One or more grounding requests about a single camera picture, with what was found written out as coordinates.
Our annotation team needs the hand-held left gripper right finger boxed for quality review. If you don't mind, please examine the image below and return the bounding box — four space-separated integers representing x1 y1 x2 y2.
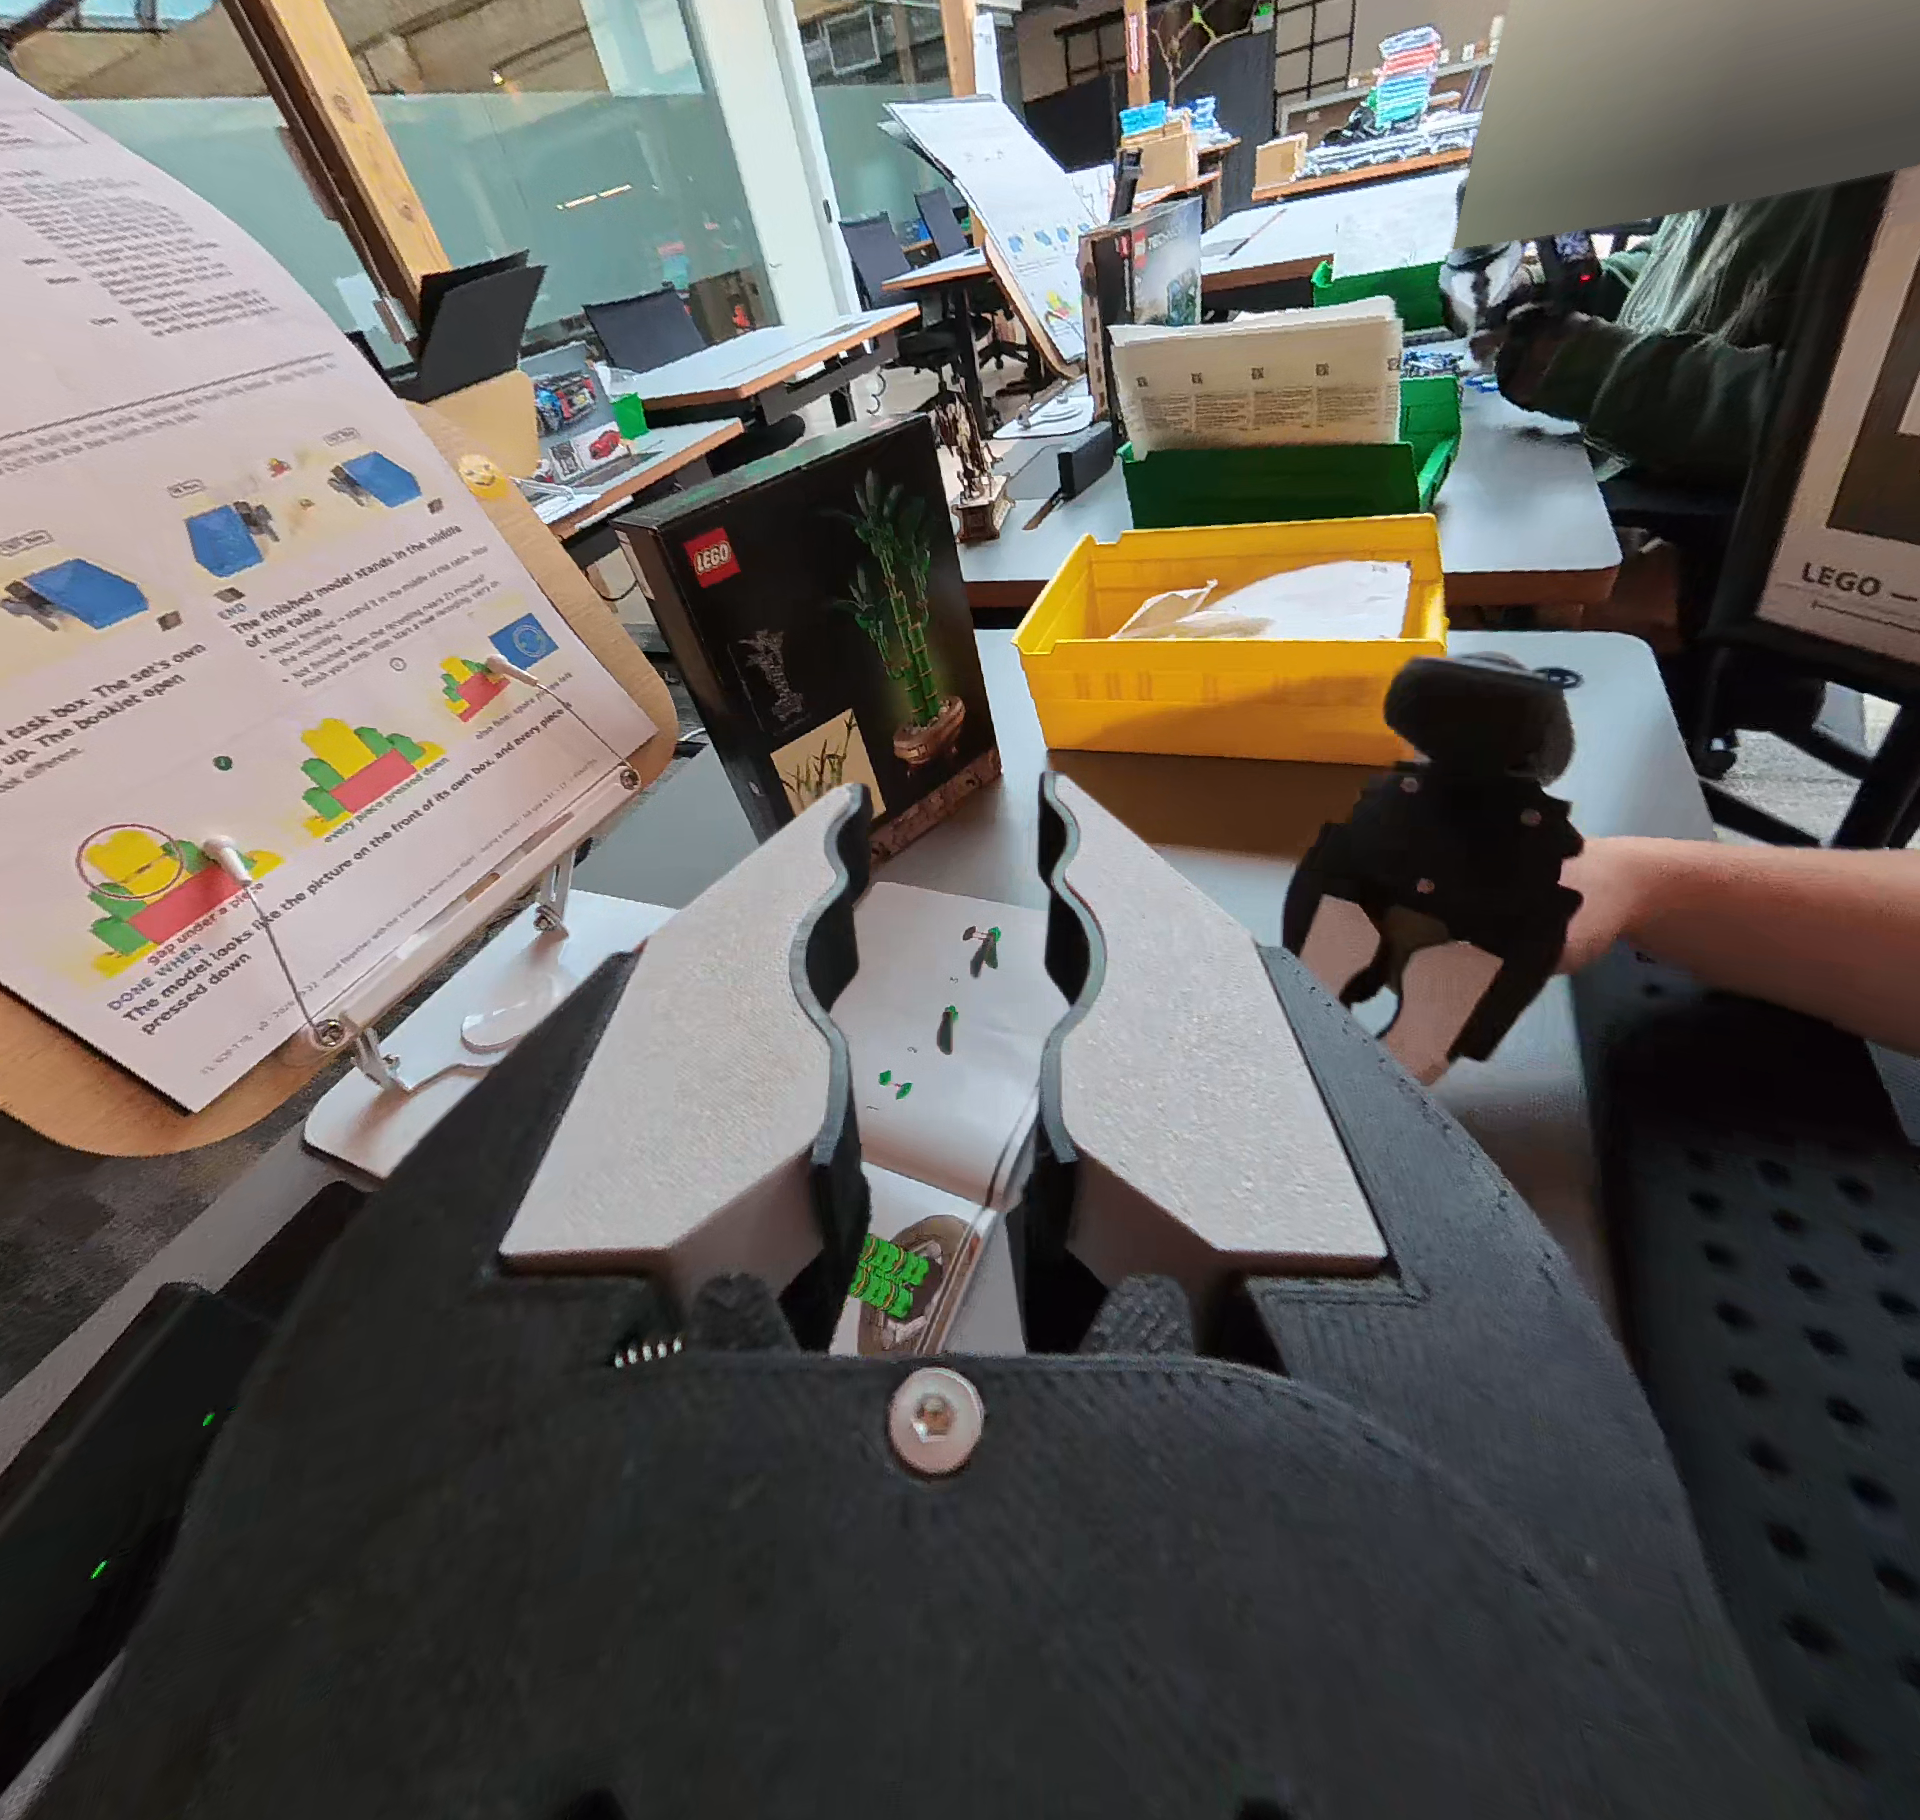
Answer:
1032 769 1392 1355

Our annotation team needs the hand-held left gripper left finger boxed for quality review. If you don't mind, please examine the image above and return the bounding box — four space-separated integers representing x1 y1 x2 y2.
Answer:
499 782 873 1355

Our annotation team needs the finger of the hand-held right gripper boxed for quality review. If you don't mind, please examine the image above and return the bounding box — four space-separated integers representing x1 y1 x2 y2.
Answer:
1288 893 1396 1009
1383 938 1513 1090

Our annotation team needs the yellow plastic bin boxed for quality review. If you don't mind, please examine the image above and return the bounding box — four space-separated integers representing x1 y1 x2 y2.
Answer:
1014 512 1451 769

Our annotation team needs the person's right forearm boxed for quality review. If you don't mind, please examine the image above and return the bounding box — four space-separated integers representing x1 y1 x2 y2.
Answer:
1640 836 1920 1057

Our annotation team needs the black bamboo lego box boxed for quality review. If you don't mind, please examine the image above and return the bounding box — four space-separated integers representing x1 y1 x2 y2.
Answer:
611 414 1003 866

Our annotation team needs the brown lego tree model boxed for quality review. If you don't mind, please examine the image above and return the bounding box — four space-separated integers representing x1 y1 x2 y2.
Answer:
930 387 1009 547

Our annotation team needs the small lego car box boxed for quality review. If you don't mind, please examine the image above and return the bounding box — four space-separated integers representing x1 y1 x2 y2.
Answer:
533 369 632 487

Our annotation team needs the person's right hand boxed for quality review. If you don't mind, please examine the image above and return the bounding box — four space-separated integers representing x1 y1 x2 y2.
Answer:
1558 836 1651 976

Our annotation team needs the grey desk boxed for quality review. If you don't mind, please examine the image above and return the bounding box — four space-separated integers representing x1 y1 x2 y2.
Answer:
960 394 1625 611

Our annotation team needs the white paper bag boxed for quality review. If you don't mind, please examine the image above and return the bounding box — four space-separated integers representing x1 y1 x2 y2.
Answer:
1110 557 1414 644

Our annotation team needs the green plastic bin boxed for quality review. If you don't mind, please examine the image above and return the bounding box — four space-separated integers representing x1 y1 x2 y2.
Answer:
1310 261 1449 337
1118 377 1464 532

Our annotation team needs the stack of white booklets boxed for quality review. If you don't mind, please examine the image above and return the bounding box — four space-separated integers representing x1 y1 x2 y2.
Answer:
1107 293 1406 458

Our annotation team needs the black perforated panel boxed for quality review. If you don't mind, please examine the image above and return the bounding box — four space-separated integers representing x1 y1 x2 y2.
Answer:
1568 935 1920 1820

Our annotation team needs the instruction sheet on wooden stand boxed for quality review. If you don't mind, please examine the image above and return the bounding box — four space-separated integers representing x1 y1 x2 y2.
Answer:
0 394 684 1161

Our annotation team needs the stack of coloured bins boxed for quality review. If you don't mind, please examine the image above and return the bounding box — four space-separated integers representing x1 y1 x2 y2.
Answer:
1372 27 1455 129

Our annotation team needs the wooden top desk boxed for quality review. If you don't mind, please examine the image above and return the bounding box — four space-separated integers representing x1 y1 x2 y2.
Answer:
533 417 746 532
622 305 919 427

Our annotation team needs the black device with green lights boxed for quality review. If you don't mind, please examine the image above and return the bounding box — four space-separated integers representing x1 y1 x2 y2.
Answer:
0 1279 278 1717

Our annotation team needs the printed instruction sheet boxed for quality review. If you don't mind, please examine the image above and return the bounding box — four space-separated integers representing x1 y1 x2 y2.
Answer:
883 94 1118 368
0 66 663 1117

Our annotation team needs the wooden book stand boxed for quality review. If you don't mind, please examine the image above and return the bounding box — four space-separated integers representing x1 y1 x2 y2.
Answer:
427 369 542 478

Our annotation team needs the black office chair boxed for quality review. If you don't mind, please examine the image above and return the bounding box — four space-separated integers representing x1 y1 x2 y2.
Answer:
837 209 919 310
582 286 710 375

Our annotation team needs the black book stand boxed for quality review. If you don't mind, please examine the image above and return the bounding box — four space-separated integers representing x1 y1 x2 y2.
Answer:
403 251 548 405

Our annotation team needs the wooden post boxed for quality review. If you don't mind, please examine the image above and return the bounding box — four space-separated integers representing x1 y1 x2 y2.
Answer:
168 0 452 329

